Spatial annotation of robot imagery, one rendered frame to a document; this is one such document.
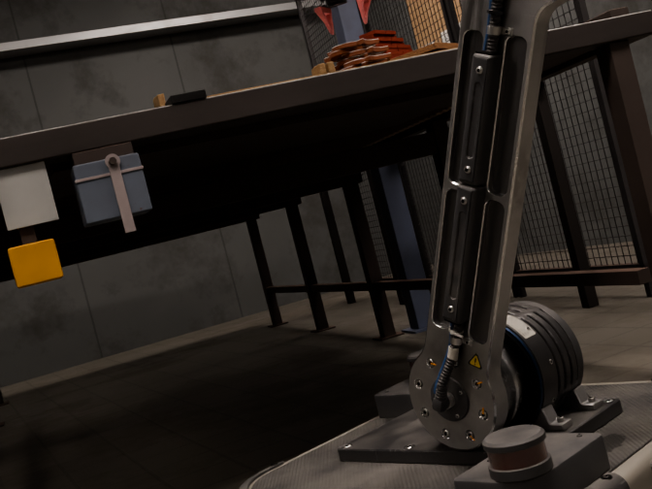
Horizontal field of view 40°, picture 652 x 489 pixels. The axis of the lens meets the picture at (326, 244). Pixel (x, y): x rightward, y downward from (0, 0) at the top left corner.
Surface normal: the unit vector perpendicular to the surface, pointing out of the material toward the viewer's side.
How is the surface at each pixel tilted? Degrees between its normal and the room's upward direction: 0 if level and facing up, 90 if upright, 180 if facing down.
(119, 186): 90
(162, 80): 90
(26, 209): 90
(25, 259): 90
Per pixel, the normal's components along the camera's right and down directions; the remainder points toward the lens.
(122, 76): 0.40, -0.08
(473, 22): -0.70, 0.19
